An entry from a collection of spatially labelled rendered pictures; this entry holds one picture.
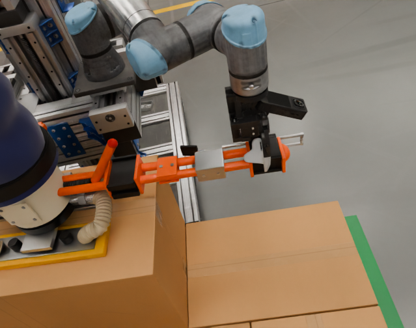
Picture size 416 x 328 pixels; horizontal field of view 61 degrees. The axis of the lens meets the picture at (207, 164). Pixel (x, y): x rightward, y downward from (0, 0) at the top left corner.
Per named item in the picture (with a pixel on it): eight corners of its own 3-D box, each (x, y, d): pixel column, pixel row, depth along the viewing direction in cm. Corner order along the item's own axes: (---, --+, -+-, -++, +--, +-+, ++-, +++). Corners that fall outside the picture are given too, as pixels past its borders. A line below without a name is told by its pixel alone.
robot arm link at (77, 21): (73, 47, 127) (55, 10, 117) (107, 32, 130) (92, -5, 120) (84, 59, 119) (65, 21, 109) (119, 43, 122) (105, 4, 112)
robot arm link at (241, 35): (245, -4, 63) (275, 10, 58) (249, 51, 71) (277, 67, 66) (208, 13, 61) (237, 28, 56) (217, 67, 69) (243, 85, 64)
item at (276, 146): (250, 177, 84) (249, 164, 81) (247, 155, 89) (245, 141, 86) (286, 172, 84) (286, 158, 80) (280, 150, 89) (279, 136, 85)
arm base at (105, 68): (87, 64, 137) (76, 40, 130) (125, 54, 136) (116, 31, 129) (83, 86, 127) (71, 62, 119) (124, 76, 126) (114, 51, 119)
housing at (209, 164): (198, 183, 86) (194, 171, 83) (197, 163, 91) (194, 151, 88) (226, 179, 86) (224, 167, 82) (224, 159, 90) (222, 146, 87)
